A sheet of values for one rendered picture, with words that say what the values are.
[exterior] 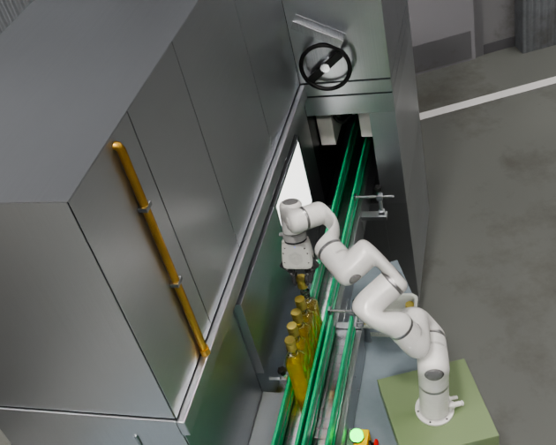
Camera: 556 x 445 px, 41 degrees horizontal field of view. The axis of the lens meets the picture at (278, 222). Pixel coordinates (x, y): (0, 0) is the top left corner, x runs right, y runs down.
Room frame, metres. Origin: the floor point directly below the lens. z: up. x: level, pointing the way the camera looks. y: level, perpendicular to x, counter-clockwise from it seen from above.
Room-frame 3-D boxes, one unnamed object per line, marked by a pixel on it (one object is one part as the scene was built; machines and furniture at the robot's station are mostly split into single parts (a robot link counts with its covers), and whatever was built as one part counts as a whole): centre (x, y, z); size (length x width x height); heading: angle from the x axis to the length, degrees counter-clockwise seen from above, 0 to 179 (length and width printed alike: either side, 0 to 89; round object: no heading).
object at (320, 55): (2.66, -0.35, 1.49); 0.21 x 0.05 x 0.21; 67
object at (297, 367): (1.61, 0.06, 0.99); 0.06 x 0.06 x 0.21; 67
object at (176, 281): (1.43, 0.29, 1.76); 0.03 x 0.03 x 0.72; 67
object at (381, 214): (2.44, -0.42, 0.90); 0.17 x 0.05 x 0.23; 67
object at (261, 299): (2.08, 0.02, 1.15); 0.90 x 0.03 x 0.34; 157
